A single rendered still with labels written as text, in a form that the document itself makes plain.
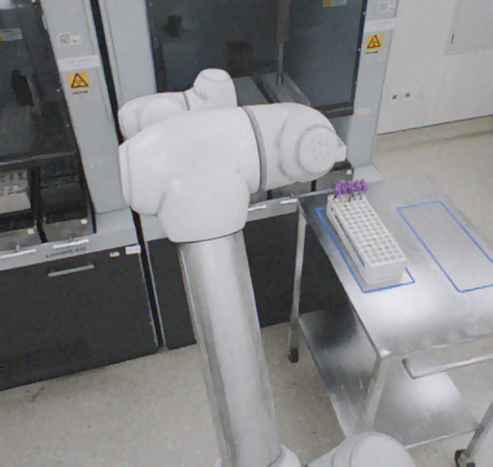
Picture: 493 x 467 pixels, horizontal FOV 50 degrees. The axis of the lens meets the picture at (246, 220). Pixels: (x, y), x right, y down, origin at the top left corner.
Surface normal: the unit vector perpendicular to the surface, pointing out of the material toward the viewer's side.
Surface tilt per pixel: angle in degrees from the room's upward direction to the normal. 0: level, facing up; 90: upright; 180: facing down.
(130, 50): 90
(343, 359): 0
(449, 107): 90
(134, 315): 90
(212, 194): 63
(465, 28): 90
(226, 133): 31
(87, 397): 0
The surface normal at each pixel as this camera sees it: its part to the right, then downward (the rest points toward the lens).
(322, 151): 0.43, 0.26
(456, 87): 0.28, 0.62
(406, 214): -0.01, -0.76
